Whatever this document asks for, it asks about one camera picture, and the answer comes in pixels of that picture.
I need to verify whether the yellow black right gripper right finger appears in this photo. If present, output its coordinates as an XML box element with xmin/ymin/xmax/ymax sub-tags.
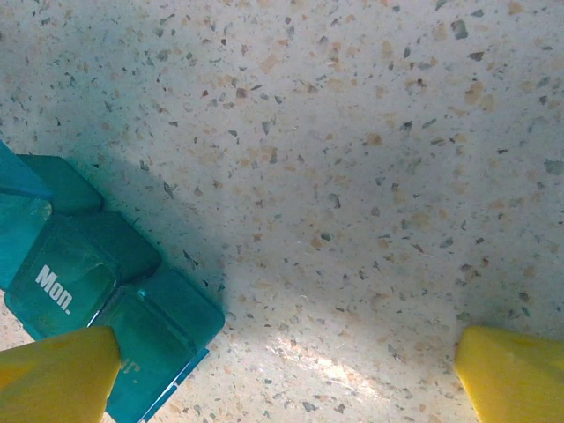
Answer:
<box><xmin>453</xmin><ymin>325</ymin><xmax>564</xmax><ymax>423</ymax></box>

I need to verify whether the teal weekly pill organizer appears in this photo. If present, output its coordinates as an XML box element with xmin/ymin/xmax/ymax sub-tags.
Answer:
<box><xmin>0</xmin><ymin>140</ymin><xmax>226</xmax><ymax>423</ymax></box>

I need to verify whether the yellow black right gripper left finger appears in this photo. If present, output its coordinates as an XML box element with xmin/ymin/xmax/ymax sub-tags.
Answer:
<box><xmin>0</xmin><ymin>325</ymin><xmax>121</xmax><ymax>423</ymax></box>

